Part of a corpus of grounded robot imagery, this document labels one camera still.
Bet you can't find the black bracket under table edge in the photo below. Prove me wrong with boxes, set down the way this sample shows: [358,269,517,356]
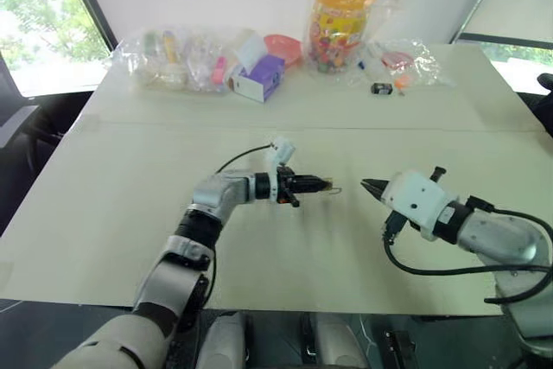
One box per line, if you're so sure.
[381,328,423,369]

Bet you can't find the candy jar with orange lid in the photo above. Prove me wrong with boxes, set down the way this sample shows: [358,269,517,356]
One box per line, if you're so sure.
[307,0,378,74]

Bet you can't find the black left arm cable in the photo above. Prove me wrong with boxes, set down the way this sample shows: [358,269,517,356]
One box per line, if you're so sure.
[214,143,275,174]

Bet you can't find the purple and white carton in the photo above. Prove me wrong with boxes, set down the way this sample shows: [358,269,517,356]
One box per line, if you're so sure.
[226,54,288,105]

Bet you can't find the clear bag around jar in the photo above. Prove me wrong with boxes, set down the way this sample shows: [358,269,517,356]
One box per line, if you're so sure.
[301,0,408,81]

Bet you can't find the black office chair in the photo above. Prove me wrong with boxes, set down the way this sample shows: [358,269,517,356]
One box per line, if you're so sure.
[527,72,553,139]
[0,49,101,236]

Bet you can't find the pink plastic bowl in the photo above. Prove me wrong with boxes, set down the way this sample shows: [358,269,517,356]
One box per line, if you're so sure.
[263,34,303,69]

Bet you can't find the clear plastic bag of toiletries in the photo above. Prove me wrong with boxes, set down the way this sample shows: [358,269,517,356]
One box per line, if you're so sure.
[111,24,261,94]

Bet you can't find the brass padlock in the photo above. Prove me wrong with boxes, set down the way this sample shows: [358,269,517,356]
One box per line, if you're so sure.
[314,175,345,196]

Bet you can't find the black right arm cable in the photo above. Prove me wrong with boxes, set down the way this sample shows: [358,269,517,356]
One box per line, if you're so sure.
[381,207,553,306]

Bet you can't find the clear bag of small parts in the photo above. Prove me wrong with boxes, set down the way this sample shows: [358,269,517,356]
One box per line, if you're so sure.
[345,38,457,94]

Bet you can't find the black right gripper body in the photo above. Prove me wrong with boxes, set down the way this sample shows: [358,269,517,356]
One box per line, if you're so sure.
[380,209,423,244]

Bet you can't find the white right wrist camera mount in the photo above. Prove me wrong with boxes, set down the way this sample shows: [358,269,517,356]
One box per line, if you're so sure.
[379,169,460,242]

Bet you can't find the grey rounded shape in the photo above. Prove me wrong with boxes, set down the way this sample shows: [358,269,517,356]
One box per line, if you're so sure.
[308,312,372,369]

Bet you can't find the red item inside bag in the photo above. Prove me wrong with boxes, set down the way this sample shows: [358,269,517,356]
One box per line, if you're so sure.
[380,50,415,70]

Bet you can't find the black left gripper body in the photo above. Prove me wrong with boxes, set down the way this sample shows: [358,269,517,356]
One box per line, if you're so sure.
[276,165,303,209]

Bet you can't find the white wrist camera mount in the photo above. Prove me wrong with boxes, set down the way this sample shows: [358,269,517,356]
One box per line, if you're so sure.
[264,136,300,205]
[379,169,460,242]

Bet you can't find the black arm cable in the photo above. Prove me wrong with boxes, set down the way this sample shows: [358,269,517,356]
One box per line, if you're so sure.
[214,143,275,174]
[381,207,553,306]

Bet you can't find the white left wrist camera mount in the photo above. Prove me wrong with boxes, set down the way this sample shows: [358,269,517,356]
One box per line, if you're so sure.
[264,136,300,205]

